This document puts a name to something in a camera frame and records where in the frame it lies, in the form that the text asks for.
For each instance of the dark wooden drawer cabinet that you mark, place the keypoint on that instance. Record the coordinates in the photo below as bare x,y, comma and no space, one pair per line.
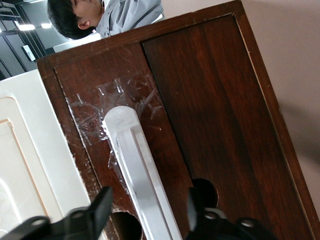
100,47

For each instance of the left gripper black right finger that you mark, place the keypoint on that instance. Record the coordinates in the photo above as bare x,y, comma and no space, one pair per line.
212,225

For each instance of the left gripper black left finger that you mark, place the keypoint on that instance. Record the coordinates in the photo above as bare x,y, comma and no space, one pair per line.
82,222

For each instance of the small white wall label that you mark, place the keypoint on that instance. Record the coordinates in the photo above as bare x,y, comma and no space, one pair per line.
28,53

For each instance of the person in grey jacket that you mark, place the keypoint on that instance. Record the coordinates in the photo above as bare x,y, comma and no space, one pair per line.
125,15

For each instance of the white cabinet door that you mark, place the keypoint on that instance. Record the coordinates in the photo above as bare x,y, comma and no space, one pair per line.
37,125

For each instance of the clear adhesive tape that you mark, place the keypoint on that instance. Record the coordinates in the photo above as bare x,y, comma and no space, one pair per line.
112,95

